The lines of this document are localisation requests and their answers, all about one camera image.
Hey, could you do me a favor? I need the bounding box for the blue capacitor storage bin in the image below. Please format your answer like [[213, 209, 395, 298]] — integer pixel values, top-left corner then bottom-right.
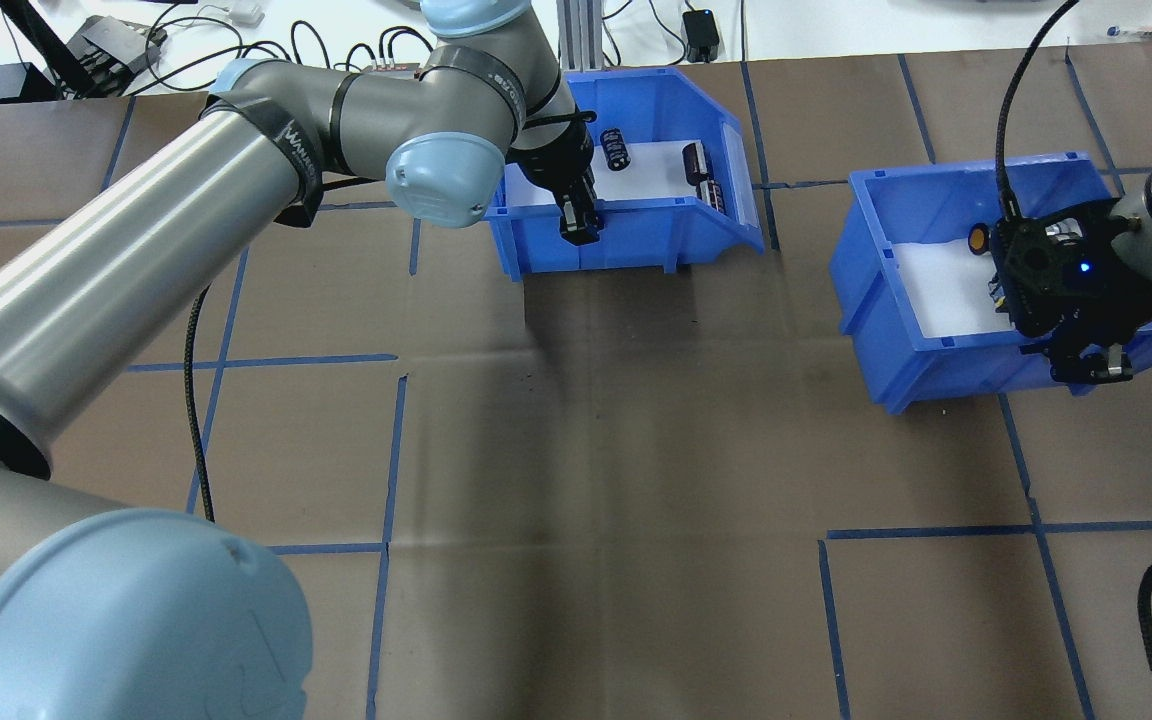
[[484, 66, 767, 283]]

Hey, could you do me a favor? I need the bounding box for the blue push-button storage bin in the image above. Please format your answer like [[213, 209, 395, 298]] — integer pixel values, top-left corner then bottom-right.
[[828, 152, 1152, 416]]

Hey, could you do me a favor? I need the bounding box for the black adapter cable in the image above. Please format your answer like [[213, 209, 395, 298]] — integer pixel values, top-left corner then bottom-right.
[[601, 0, 689, 67]]

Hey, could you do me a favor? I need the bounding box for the small black power adapter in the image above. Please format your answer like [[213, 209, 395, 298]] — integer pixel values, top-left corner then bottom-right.
[[683, 8, 722, 63]]

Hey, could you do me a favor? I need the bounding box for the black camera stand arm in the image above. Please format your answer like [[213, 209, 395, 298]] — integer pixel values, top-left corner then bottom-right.
[[0, 0, 169, 98]]

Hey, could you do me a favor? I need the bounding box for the aluminium extrusion post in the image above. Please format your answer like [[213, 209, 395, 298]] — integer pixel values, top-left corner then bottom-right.
[[556, 0, 619, 73]]

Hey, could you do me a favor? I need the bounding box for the black usb cable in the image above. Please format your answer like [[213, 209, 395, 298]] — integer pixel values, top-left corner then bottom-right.
[[288, 20, 339, 73], [376, 25, 444, 69]]

